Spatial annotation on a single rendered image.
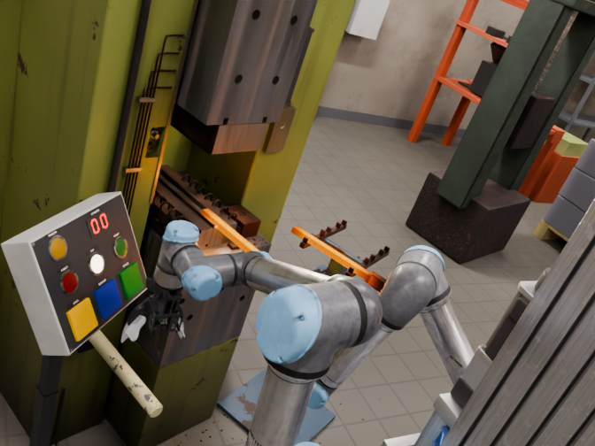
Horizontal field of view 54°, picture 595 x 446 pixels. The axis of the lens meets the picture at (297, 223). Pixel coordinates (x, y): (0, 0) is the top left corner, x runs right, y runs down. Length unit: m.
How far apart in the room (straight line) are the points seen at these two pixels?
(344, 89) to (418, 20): 1.11
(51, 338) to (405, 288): 0.81
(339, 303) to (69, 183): 1.05
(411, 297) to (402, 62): 5.88
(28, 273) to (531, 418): 1.02
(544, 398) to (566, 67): 4.16
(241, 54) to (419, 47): 5.64
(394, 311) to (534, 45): 3.16
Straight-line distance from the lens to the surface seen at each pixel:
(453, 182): 4.57
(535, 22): 4.38
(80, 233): 1.47
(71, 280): 1.44
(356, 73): 6.87
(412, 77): 7.33
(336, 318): 0.94
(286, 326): 0.91
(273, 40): 1.73
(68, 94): 1.75
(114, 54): 1.62
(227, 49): 1.63
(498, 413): 1.06
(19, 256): 1.39
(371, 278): 2.11
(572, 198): 5.88
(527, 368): 1.00
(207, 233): 1.94
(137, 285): 1.62
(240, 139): 1.81
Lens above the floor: 1.97
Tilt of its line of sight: 27 degrees down
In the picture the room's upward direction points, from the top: 20 degrees clockwise
